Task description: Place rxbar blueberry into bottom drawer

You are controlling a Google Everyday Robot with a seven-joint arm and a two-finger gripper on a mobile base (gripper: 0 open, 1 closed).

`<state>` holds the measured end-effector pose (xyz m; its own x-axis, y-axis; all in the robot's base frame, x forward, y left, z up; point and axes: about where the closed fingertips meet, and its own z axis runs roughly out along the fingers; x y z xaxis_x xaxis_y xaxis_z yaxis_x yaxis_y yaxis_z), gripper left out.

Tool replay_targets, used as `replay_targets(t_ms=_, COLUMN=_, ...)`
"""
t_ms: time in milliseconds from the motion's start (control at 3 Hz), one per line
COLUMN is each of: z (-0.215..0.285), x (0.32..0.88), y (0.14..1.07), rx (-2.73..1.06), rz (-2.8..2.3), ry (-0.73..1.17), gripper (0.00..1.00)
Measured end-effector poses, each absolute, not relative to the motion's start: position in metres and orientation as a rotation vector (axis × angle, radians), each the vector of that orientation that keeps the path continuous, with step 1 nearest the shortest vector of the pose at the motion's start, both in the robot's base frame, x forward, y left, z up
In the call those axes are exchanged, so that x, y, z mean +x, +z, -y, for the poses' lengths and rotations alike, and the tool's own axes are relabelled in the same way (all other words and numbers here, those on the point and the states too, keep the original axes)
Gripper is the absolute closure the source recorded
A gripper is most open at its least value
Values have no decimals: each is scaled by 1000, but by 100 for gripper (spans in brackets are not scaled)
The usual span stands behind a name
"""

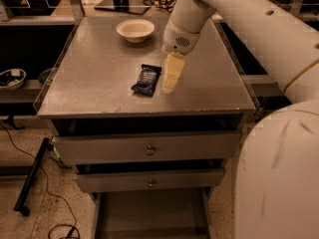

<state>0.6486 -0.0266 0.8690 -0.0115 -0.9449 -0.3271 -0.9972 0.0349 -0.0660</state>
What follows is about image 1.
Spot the dark round bowl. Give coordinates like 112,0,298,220
38,68,57,85

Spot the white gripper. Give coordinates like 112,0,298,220
161,20,200,94

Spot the grey top drawer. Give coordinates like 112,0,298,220
54,115,243,164

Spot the white paper bowl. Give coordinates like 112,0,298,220
117,19,155,44

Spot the grey drawer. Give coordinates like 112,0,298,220
92,188,214,239
54,115,243,164
76,159,225,192

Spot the grey drawer cabinet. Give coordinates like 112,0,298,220
33,15,260,239

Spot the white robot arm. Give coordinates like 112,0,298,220
163,0,319,239

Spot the grey bottom drawer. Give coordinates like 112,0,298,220
92,188,214,239

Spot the black monitor stand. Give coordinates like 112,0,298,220
94,0,151,15

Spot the black bar on floor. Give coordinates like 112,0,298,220
14,137,50,217

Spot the grey middle drawer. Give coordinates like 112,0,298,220
76,159,225,192

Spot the black floor cable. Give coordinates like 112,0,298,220
0,121,82,239

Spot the white bowl with items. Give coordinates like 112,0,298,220
0,69,26,90

